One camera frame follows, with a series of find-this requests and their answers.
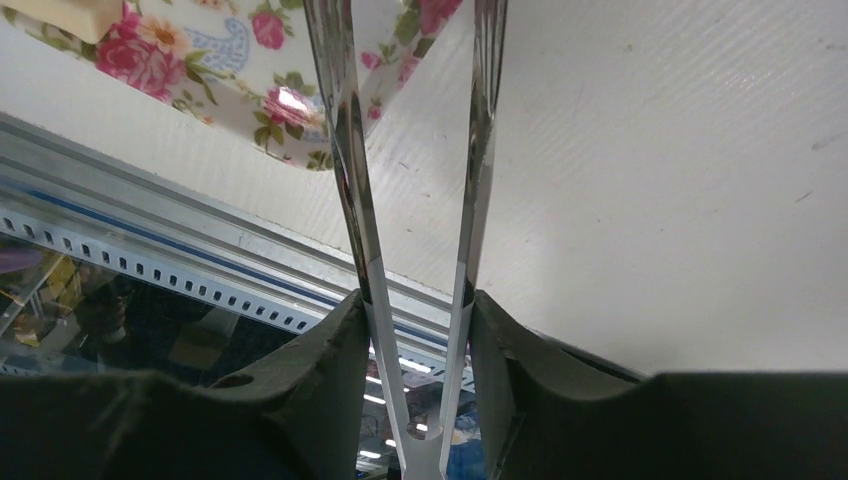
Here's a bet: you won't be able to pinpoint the white cable duct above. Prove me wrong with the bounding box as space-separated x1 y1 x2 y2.
1 203 320 335

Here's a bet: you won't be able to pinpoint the floral tray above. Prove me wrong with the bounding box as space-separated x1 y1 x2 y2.
0 0 465 172

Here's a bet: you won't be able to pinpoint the metal tongs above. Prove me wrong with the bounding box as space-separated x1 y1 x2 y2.
303 0 510 480

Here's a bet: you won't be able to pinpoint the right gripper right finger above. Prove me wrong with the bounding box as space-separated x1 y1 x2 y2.
470 292 847 479

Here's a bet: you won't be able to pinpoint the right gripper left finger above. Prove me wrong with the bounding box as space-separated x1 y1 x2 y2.
1 291 369 479

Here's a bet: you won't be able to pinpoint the aluminium rail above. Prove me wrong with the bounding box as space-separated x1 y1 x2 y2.
0 112 478 392

